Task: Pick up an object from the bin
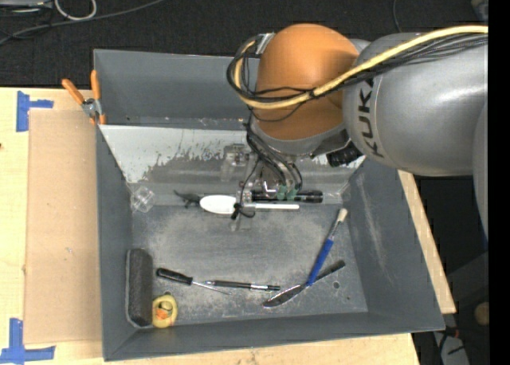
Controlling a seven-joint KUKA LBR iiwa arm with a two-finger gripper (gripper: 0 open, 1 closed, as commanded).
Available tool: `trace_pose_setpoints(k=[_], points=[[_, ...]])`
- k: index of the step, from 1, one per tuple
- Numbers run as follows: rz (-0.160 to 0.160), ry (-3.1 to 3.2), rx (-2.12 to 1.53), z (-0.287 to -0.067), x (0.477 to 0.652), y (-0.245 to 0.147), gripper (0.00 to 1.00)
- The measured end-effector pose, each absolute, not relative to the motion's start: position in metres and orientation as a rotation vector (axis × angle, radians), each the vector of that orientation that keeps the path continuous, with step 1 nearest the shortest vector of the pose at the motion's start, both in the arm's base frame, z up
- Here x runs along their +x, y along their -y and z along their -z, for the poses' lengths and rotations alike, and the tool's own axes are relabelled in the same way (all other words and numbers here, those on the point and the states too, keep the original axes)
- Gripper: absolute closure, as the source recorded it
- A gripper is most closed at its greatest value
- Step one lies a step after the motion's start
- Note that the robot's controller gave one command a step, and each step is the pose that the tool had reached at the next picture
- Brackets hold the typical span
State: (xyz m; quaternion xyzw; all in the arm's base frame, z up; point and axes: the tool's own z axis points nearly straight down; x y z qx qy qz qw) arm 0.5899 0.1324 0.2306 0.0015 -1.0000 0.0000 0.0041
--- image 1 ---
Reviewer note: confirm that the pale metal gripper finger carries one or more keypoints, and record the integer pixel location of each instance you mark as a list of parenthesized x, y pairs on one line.
[(242, 218), (237, 160)]

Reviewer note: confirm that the white plastic spoon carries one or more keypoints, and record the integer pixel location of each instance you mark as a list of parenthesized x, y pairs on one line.
[(217, 203)]

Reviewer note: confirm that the grey metal bin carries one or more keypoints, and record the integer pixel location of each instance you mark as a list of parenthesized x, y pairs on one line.
[(247, 252)]

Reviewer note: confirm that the black toy lizard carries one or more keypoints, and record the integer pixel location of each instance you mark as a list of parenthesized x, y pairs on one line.
[(190, 197)]

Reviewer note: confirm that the clear plastic cup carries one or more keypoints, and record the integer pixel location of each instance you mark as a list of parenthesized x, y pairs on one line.
[(142, 197)]

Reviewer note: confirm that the yellow round toy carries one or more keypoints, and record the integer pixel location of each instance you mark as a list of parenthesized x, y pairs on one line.
[(164, 311)]

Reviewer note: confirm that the brown cardboard board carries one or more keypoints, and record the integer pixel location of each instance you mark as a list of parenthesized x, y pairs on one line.
[(60, 228)]

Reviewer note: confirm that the black cylinder on white bracket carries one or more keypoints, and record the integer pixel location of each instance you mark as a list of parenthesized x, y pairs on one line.
[(343, 155)]

